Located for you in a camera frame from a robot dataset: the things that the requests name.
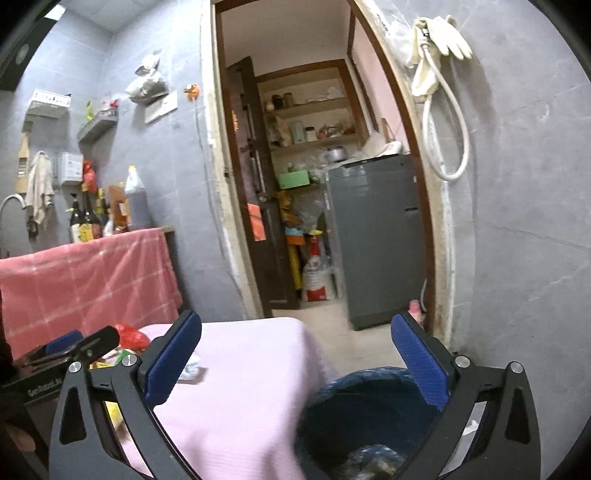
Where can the beige hanging towel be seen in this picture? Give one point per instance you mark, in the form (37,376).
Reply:
(39,198)

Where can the green box on shelf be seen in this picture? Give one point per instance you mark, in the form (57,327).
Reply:
(293,180)

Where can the red plastic bag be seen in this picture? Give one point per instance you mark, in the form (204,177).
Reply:
(131,339)

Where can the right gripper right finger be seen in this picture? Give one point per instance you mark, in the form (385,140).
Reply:
(488,426)

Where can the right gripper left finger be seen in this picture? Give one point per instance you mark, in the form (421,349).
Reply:
(83,442)

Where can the wall switch plate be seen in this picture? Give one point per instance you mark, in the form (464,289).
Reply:
(161,107)

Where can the hanging plastic bag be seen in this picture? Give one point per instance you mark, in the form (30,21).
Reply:
(148,85)

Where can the large vinegar jug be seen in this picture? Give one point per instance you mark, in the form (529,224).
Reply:
(137,205)

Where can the wall spice rack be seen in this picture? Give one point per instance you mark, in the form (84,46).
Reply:
(102,122)

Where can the pink bottle on floor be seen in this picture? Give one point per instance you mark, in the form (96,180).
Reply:
(416,311)

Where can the dark soy sauce bottle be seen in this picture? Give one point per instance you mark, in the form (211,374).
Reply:
(90,228)

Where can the white wall box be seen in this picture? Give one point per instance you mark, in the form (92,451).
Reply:
(68,169)

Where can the chrome faucet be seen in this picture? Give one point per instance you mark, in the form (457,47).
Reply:
(18,198)

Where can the blue lined trash bin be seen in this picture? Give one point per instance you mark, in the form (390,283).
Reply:
(370,424)

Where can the pink plaid cloth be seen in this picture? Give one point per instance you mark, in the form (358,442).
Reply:
(123,279)

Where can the grey washing machine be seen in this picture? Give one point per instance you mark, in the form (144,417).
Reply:
(376,220)

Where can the pink floral tablecloth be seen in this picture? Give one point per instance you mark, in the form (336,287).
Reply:
(239,421)

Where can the red white rice sack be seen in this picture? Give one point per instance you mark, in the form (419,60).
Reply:
(318,284)

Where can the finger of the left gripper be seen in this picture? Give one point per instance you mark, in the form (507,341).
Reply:
(63,342)
(88,349)

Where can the white rubber gloves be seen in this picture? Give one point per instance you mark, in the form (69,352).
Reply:
(434,38)

